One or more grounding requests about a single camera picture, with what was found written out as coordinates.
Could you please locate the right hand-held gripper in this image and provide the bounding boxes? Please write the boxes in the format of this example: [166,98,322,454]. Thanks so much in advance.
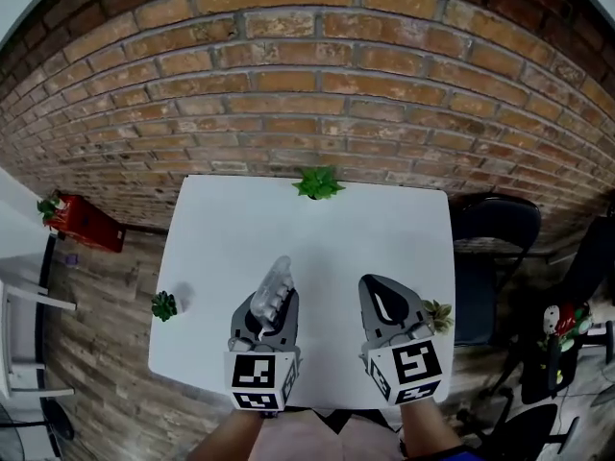
[357,274,444,406]

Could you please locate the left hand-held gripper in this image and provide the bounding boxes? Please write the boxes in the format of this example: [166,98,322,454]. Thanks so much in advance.
[223,285,303,412]

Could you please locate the person's right forearm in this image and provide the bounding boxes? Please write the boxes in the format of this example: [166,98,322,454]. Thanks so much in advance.
[397,395,463,456]

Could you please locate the person's left forearm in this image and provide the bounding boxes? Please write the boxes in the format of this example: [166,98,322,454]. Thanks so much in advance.
[185,406,270,461]

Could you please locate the pale green succulent plant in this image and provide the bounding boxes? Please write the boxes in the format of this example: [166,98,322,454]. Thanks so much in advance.
[422,299,455,335]

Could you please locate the dark green succulent plant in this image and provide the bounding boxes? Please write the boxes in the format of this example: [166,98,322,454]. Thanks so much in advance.
[150,290,179,323]

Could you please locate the black folding chair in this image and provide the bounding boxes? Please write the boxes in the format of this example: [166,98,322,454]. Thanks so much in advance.
[450,194,543,348]

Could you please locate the bright green potted plant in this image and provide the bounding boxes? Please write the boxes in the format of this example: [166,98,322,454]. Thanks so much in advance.
[291,165,347,202]

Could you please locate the person's blue sleeve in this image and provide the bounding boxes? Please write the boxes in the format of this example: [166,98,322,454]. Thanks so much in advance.
[406,443,480,461]

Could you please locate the colourful toy figures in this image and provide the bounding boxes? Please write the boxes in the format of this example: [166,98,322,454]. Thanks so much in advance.
[541,302,596,354]

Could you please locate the black swivel chair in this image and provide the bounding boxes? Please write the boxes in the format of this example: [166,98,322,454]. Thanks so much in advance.
[473,386,580,461]

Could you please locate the red box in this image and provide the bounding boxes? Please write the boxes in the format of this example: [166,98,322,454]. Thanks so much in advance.
[51,190,128,255]

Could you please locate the black office chair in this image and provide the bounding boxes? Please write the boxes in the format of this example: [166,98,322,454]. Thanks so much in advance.
[521,215,615,405]

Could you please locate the green plant on red box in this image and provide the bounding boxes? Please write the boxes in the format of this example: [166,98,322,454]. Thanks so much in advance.
[37,196,66,229]

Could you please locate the black standing fan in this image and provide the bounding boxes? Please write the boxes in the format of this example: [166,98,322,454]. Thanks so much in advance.
[0,395,77,461]

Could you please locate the white furniture frame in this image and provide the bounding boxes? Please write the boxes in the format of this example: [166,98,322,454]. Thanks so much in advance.
[0,166,78,400]

